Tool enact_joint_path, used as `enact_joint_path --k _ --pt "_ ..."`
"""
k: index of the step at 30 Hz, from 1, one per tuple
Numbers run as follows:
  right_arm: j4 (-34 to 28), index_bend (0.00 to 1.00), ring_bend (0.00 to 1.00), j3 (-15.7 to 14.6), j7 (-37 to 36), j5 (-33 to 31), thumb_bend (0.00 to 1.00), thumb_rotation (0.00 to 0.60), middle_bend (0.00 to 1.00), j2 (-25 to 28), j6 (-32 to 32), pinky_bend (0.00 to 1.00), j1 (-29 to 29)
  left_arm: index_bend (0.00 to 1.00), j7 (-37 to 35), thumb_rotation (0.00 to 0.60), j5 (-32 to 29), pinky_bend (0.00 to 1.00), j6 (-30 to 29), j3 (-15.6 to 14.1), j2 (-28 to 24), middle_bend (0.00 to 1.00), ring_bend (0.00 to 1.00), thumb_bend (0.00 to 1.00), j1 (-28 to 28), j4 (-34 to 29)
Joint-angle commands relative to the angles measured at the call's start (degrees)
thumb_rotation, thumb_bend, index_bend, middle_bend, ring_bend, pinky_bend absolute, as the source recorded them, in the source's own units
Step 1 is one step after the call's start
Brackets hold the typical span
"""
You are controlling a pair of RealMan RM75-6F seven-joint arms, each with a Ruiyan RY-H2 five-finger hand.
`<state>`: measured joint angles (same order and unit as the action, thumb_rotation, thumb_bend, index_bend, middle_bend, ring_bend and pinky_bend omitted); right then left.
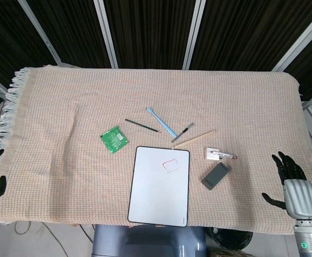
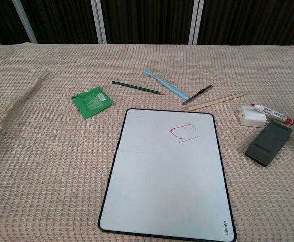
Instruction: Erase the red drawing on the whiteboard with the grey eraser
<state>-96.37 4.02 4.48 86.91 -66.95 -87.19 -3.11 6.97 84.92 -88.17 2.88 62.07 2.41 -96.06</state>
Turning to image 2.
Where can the dark grey board eraser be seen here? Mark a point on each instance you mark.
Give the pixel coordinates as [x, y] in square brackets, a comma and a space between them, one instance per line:
[269, 143]

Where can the white dry-erase board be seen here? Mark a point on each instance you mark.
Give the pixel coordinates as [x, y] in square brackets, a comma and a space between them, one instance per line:
[167, 176]

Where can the red whiteboard marker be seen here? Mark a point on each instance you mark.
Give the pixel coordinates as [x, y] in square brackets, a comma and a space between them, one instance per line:
[272, 112]

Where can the dark green pencil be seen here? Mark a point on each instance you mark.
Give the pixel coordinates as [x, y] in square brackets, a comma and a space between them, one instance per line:
[136, 87]

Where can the light blue toothbrush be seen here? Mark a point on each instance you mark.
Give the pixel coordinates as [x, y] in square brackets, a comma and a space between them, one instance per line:
[165, 83]

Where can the green foil packet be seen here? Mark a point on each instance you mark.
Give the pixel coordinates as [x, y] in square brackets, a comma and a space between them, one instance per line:
[92, 102]

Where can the light wooden stick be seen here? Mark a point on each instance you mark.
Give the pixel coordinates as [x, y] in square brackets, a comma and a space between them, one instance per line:
[217, 101]

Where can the beige waffle-weave tablecloth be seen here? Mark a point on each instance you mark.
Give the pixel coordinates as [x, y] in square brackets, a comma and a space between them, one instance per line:
[48, 156]

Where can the white charger adapter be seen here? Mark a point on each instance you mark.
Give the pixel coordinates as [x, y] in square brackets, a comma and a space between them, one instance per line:
[251, 117]

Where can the white frame post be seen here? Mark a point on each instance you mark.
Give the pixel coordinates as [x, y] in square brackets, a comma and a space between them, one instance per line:
[25, 22]
[98, 22]
[196, 22]

